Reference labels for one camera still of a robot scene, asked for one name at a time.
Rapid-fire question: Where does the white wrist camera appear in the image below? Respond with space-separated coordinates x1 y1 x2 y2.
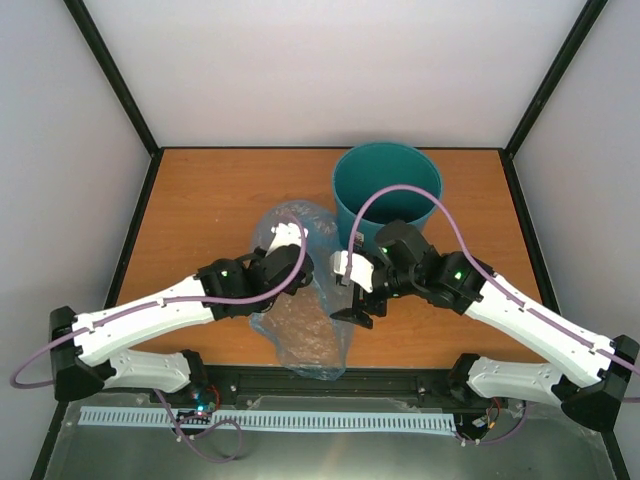
266 223 308 256
329 250 374 293

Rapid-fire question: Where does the light blue slotted cable duct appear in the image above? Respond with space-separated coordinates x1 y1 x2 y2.
77 406 456 436

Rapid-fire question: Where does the black frame post right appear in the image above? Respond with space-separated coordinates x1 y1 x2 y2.
504 0 610 151

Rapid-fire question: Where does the teal plastic trash bin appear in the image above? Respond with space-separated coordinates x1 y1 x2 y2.
332 142 444 251

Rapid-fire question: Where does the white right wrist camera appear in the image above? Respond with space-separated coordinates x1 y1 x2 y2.
329 250 374 293

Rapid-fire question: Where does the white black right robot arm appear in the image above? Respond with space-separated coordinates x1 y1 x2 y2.
329 220 639 432

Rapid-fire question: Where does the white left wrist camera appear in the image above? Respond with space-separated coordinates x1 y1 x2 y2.
266 223 308 256

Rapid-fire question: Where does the blue plastic trash bag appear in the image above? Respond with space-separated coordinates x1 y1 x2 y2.
250 200 354 381

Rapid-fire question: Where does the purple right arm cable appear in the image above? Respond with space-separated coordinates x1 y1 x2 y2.
348 183 640 448

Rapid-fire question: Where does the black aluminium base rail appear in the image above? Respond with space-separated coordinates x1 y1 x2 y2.
206 365 450 403

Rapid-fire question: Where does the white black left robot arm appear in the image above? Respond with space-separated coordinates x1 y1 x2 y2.
49 244 314 403

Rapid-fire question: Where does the black frame post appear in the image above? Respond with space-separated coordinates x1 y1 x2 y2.
62 0 164 157
504 0 610 151

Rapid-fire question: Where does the black frame post left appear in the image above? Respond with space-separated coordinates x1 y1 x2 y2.
62 0 164 157

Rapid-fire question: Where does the grey metal base plate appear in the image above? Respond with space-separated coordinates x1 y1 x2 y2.
42 406 627 479

